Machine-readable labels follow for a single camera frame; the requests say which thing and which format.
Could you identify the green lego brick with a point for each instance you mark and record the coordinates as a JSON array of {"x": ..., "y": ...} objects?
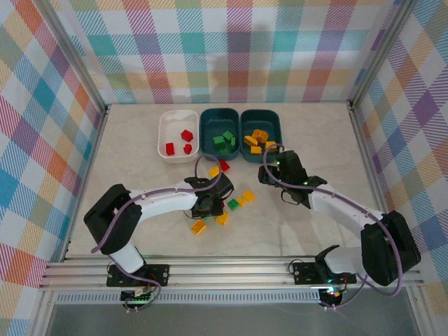
[
  {"x": 209, "y": 219},
  {"x": 228, "y": 136},
  {"x": 232, "y": 204},
  {"x": 218, "y": 140},
  {"x": 233, "y": 141},
  {"x": 224, "y": 151}
]

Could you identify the small yellow lego brick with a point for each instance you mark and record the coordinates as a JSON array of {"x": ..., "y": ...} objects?
[{"x": 241, "y": 201}]

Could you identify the large orange lego brick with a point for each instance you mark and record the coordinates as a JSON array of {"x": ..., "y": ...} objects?
[{"x": 259, "y": 134}]

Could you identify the long yellow lego brick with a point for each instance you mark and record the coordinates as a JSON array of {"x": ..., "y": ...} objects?
[{"x": 250, "y": 140}]

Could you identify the teal plastic container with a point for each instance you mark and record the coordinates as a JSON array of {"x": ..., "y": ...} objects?
[
  {"x": 217, "y": 122},
  {"x": 269, "y": 122}
]

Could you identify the white plastic container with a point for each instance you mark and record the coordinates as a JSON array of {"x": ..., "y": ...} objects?
[{"x": 171, "y": 126}]

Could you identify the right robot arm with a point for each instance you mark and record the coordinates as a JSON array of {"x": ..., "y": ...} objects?
[{"x": 388, "y": 255}]

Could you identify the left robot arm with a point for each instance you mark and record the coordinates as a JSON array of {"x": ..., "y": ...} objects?
[{"x": 108, "y": 220}]

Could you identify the aluminium floor rail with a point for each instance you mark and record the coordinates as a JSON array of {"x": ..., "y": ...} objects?
[
  {"x": 362, "y": 140},
  {"x": 96, "y": 140}
]

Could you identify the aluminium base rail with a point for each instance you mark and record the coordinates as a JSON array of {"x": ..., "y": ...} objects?
[{"x": 227, "y": 276}]

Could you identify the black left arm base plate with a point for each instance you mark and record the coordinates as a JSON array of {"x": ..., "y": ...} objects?
[{"x": 157, "y": 274}]

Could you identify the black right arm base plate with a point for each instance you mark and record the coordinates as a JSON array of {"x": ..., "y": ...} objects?
[{"x": 304, "y": 273}]

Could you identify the aluminium corner post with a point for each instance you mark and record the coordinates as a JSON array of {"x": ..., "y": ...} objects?
[
  {"x": 94, "y": 87},
  {"x": 371, "y": 70}
]

